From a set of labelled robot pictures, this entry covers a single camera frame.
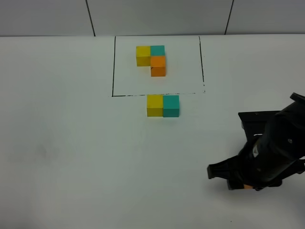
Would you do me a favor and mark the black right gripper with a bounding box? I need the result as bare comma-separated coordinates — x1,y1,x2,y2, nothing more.
207,140,305,191

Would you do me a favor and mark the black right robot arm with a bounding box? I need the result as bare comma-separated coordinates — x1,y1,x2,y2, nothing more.
207,93,305,191

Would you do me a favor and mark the template orange cube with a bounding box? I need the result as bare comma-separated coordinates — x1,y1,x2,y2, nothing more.
150,56,166,77

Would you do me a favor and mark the template green cube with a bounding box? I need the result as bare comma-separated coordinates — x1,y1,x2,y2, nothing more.
150,45,165,56

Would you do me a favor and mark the template yellow cube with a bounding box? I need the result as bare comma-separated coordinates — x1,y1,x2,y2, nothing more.
136,46,151,67

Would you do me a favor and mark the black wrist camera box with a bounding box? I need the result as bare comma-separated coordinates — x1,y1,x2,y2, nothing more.
238,111,279,141

